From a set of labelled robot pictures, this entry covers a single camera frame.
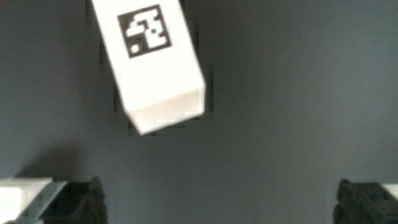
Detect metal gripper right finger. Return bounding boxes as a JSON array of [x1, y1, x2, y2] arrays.
[[333, 179, 398, 224]]

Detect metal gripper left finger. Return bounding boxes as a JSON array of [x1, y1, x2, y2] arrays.
[[15, 177, 109, 224]]

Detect white stool leg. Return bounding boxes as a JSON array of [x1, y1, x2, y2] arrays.
[[91, 0, 207, 134]]

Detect white U-shaped fence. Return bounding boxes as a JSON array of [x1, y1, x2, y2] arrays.
[[0, 178, 52, 224]]

